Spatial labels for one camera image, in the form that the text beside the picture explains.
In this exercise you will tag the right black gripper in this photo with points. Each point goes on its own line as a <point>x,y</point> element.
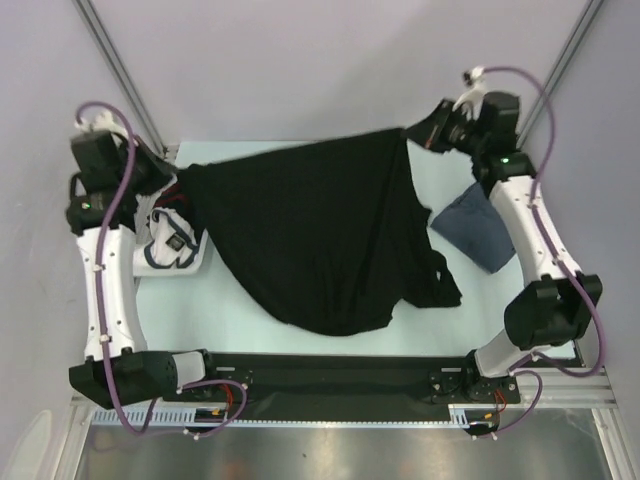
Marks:
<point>429,131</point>

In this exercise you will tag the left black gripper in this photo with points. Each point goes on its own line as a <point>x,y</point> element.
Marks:
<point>161,170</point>

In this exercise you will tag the blue printed tank top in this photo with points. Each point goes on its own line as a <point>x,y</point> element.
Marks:
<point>472,225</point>

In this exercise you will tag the black tank top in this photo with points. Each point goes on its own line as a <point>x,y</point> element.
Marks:
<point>328,236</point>

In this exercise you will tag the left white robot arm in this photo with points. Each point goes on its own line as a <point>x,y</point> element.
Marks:
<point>118,369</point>

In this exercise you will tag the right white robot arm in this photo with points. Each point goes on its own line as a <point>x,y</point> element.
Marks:
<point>557,302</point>

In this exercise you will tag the dark navy red garment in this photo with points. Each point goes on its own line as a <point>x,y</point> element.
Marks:
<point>171,197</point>

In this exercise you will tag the white plastic laundry basket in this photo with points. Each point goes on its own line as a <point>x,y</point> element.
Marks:
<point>177,237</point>

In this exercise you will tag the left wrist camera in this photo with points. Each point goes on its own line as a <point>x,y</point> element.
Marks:
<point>104,120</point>

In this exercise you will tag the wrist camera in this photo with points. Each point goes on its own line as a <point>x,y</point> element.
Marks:
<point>104,120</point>
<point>475,84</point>

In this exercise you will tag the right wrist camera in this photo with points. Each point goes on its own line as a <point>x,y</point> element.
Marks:
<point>475,84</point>

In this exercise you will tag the left aluminium frame post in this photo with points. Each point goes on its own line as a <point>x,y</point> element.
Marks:
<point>98,32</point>

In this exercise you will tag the aluminium frame post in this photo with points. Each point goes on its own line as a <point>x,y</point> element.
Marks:
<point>98,32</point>
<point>568,52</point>

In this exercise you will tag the right aluminium frame post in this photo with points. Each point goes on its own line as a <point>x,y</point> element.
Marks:
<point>568,52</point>

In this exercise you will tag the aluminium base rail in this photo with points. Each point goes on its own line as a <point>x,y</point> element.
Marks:
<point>546,383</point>

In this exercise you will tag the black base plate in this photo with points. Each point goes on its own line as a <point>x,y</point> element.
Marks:
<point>338,387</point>

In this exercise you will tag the slotted cable duct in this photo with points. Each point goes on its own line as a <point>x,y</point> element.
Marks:
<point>206,418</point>

